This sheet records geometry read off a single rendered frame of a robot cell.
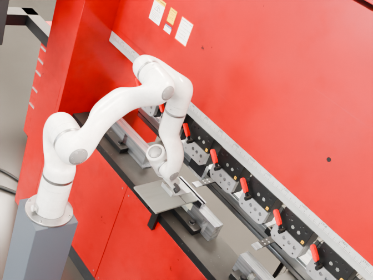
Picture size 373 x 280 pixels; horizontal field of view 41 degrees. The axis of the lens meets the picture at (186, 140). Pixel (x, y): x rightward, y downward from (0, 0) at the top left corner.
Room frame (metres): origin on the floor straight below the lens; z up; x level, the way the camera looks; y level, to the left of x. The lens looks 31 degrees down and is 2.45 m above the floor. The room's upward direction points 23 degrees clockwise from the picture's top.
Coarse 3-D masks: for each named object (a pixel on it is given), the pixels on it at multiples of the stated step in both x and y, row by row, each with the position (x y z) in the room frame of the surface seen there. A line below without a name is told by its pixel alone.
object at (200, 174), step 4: (192, 160) 2.04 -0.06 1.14; (192, 164) 2.03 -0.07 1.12; (196, 164) 2.01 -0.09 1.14; (192, 168) 2.02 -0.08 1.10; (196, 168) 2.01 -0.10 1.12; (200, 168) 2.00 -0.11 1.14; (204, 168) 1.98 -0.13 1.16; (196, 172) 2.00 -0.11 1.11; (200, 172) 1.99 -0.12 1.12; (204, 172) 1.99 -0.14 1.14; (196, 176) 2.01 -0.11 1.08; (200, 176) 1.99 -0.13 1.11; (200, 180) 1.99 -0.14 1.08
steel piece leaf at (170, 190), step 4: (164, 184) 1.93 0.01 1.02; (164, 188) 1.92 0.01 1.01; (168, 188) 1.94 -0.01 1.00; (172, 188) 1.95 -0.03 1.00; (180, 188) 1.98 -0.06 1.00; (168, 192) 1.90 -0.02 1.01; (172, 192) 1.92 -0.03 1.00; (180, 192) 1.95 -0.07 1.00; (184, 192) 1.96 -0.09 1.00; (172, 196) 1.90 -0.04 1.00
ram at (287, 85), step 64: (128, 0) 2.47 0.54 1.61; (192, 0) 2.21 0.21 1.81; (256, 0) 2.01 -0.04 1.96; (320, 0) 1.85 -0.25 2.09; (192, 64) 2.13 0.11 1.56; (256, 64) 1.93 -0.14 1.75; (320, 64) 1.78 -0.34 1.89; (256, 128) 1.85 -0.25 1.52; (320, 128) 1.70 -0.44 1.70; (320, 192) 1.63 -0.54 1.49
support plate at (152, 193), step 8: (144, 184) 1.90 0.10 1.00; (152, 184) 1.92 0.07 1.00; (160, 184) 1.95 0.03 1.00; (144, 192) 1.84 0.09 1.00; (152, 192) 1.87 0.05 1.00; (160, 192) 1.89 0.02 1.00; (144, 200) 1.80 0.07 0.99; (152, 200) 1.81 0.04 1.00; (160, 200) 1.84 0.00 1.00; (168, 200) 1.86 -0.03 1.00; (176, 200) 1.88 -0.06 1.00; (184, 200) 1.91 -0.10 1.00; (192, 200) 1.93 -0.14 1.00; (152, 208) 1.76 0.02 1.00; (160, 208) 1.78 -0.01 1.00; (168, 208) 1.80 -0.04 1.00
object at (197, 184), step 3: (207, 174) 2.20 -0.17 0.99; (210, 177) 2.16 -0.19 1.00; (201, 180) 2.11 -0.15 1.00; (204, 180) 2.12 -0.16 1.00; (207, 180) 2.13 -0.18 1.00; (210, 180) 2.14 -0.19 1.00; (213, 180) 2.15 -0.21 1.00; (192, 183) 2.06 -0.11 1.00; (195, 183) 2.06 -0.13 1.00; (198, 183) 2.07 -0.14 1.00; (201, 183) 2.08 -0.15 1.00; (204, 183) 2.09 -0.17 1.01; (207, 183) 2.10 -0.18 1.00; (210, 183) 2.12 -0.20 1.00; (216, 183) 2.15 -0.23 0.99; (195, 186) 2.04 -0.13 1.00; (198, 186) 2.05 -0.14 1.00; (219, 186) 2.14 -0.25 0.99
